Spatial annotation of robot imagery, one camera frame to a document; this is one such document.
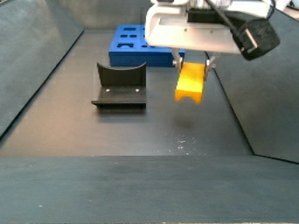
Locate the blue foam shape board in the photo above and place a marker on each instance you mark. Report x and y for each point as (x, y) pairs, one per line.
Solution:
(129, 51)

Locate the black curved fixture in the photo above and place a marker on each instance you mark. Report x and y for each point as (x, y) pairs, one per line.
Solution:
(121, 86)

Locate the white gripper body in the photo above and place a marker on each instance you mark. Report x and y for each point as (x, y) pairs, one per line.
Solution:
(168, 30)

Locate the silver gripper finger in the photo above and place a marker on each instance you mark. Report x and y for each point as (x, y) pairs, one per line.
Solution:
(176, 58)
(209, 64)

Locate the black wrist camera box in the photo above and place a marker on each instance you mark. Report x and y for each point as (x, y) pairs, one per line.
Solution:
(252, 33)

